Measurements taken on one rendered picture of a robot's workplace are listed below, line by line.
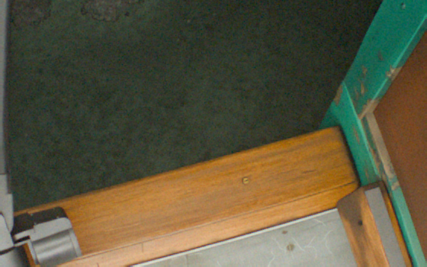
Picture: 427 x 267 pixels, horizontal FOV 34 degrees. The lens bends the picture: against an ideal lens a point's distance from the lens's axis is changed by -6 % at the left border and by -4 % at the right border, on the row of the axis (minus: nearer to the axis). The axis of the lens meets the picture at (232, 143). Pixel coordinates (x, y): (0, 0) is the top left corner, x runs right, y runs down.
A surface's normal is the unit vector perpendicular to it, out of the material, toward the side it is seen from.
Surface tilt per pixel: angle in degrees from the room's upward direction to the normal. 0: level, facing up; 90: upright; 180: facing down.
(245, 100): 0
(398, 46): 90
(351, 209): 66
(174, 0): 0
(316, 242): 0
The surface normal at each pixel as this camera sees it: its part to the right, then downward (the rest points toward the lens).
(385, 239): 0.07, -0.32
